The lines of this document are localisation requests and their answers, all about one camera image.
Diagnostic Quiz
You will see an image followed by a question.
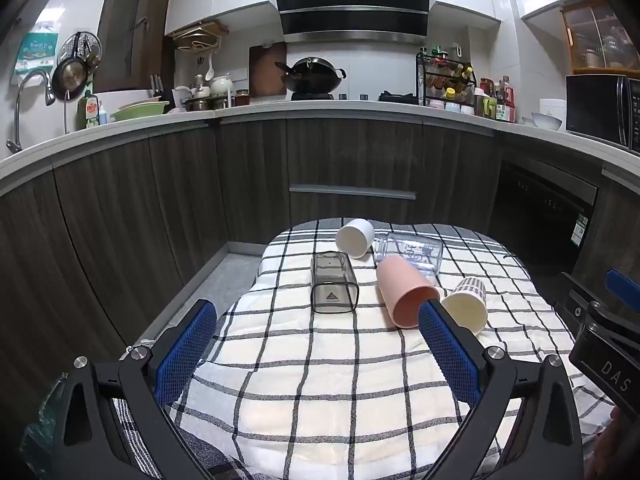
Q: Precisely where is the pink plastic cup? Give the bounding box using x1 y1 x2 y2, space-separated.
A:
376 255 440 330

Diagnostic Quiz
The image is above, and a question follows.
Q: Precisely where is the patterned paper cup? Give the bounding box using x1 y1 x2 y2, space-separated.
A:
442 276 488 336

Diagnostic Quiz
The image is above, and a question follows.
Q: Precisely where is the clear plastic cup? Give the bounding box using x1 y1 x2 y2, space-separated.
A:
372 232 444 278

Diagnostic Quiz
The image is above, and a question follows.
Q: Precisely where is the smoky grey square cup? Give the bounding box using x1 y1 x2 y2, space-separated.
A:
310 252 359 314

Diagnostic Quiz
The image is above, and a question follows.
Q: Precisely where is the white cup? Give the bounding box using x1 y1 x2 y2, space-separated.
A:
335 218 375 259

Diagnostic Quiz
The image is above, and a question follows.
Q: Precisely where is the green plastic bag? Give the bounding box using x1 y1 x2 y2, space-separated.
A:
20 373 68 479

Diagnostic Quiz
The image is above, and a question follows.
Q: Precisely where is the black built-in dishwasher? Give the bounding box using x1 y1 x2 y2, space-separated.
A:
488 157 598 276

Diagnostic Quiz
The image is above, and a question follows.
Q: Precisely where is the black microwave oven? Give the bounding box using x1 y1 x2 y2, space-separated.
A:
566 74 639 152

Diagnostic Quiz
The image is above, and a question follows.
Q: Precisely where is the white bowl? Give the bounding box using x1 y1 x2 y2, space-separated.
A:
532 113 562 131

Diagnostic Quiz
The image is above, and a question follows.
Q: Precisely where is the checkered white black cloth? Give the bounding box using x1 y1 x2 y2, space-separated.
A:
110 216 618 480

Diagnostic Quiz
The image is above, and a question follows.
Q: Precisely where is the black spice rack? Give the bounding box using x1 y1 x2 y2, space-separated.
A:
416 48 476 106

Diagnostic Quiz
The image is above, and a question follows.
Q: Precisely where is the chrome kitchen faucet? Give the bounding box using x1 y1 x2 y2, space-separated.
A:
5 68 58 155

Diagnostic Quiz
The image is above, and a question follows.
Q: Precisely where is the green dish soap bottle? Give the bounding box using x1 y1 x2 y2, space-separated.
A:
75 89 100 130

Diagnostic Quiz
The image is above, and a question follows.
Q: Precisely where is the green dish basin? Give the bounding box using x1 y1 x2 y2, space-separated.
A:
111 99 169 122

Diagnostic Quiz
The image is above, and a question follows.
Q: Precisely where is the hanging frying pan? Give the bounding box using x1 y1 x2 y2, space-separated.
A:
52 32 102 101

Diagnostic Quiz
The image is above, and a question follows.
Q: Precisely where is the black wok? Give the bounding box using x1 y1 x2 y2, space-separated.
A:
274 56 347 94

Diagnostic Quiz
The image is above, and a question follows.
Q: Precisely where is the brown cutting board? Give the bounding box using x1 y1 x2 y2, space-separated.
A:
248 41 286 99

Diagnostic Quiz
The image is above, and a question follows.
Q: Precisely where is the metal drawer handle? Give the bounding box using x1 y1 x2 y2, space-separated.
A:
288 184 416 200

